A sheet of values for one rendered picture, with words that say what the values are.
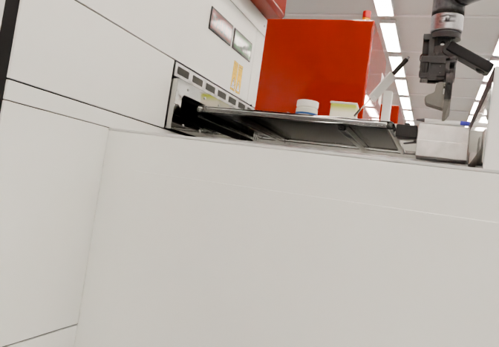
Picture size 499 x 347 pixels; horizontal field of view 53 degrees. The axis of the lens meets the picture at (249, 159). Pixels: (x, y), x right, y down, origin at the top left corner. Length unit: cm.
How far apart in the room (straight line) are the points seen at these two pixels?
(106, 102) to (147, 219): 19
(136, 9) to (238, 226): 39
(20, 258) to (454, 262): 53
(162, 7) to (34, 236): 45
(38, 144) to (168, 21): 36
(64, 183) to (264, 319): 33
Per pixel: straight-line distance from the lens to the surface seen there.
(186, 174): 72
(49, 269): 75
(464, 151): 88
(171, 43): 94
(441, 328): 65
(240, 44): 123
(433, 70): 129
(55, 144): 71
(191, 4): 101
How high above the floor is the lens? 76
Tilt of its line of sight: 3 degrees up
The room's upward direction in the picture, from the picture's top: 8 degrees clockwise
